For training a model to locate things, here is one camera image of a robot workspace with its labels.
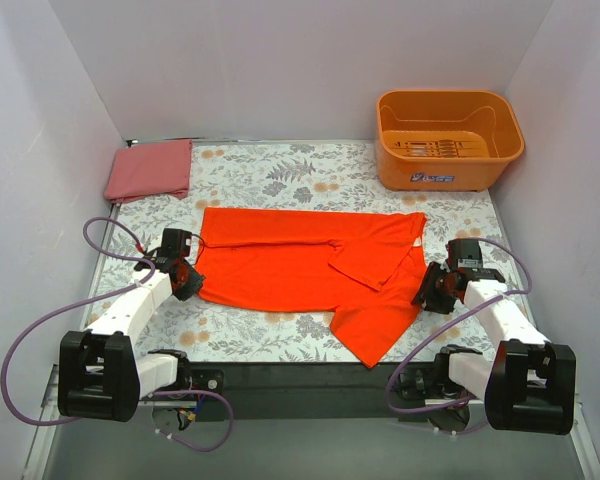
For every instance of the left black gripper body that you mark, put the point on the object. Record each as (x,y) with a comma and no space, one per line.
(189,281)

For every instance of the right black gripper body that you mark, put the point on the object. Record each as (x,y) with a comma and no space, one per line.
(431,291)

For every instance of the orange t shirt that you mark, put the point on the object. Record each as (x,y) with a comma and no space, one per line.
(363,268)

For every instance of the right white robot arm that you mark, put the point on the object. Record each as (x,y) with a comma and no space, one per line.
(529,386)

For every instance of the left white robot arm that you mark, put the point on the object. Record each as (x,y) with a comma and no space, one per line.
(110,340)

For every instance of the folded pink t shirt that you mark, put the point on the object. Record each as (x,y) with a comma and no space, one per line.
(150,169)

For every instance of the orange plastic basket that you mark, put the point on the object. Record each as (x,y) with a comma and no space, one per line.
(444,140)

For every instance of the floral table mat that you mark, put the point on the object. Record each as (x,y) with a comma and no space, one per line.
(298,176)

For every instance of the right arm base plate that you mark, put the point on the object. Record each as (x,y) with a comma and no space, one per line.
(423,382)

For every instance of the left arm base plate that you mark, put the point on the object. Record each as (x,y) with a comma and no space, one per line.
(198,382)

